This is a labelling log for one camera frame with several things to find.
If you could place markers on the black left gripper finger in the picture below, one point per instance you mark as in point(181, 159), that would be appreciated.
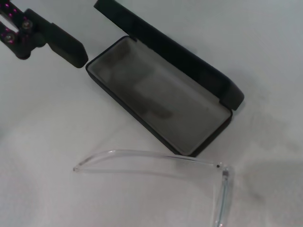
point(59, 42)

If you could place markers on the black glasses case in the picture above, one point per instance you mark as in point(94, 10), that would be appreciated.
point(165, 94)

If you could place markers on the clear transparent glasses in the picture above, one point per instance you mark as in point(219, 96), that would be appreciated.
point(142, 162)

